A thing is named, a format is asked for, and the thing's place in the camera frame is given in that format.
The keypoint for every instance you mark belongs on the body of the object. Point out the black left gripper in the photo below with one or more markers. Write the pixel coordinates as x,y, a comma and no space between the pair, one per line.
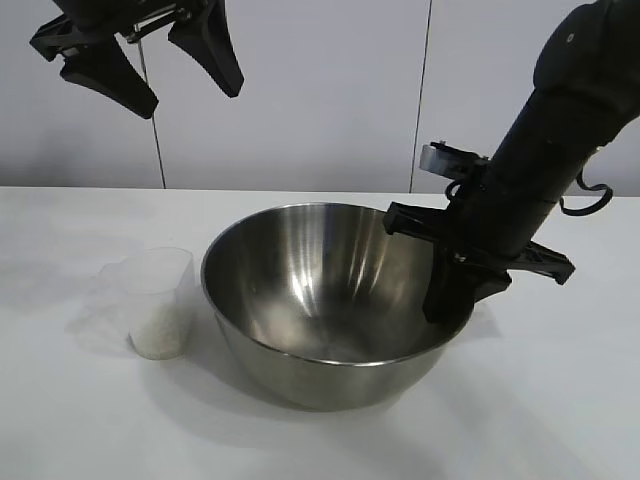
85,20

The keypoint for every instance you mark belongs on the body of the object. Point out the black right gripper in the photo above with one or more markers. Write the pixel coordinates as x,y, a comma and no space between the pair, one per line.
495,225

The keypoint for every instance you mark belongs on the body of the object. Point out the stainless steel mixing bowl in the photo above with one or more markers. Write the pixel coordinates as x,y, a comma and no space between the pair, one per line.
310,300

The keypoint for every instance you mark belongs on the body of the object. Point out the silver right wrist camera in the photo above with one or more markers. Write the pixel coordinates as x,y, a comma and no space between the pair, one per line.
442,160

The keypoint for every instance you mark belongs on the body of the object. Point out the translucent plastic measuring cup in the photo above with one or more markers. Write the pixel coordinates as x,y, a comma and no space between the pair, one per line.
165,280

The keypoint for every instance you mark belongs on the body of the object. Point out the white rice grains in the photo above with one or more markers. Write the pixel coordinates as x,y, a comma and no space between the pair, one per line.
157,335

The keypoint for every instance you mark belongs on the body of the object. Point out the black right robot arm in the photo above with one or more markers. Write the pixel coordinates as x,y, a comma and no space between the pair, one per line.
575,100

